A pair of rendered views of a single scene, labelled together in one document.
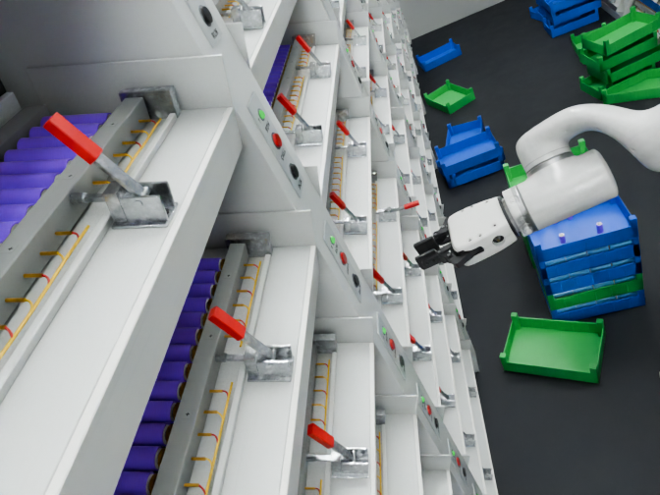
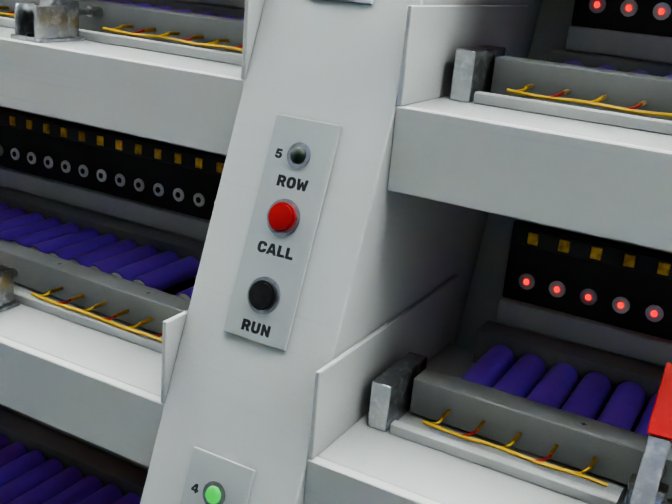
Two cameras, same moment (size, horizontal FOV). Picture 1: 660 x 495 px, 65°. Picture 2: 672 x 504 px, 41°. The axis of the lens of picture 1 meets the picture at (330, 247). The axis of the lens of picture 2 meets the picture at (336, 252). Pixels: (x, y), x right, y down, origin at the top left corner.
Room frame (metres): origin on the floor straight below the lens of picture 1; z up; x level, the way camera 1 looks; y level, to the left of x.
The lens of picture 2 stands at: (1.27, -0.73, 1.00)
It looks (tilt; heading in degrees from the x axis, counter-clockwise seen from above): 1 degrees down; 95
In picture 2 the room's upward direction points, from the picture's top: 14 degrees clockwise
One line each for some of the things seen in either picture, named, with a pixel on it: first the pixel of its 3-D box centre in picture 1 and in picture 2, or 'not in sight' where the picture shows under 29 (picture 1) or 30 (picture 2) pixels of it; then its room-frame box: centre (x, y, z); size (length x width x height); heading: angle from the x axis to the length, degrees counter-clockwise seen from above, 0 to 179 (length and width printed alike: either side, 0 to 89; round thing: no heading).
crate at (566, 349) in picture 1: (552, 345); not in sight; (1.08, -0.49, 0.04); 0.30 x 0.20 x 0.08; 45
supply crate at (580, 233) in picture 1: (576, 222); not in sight; (1.21, -0.74, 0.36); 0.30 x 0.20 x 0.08; 68
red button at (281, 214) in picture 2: not in sight; (284, 217); (1.20, -0.26, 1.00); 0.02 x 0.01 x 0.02; 159
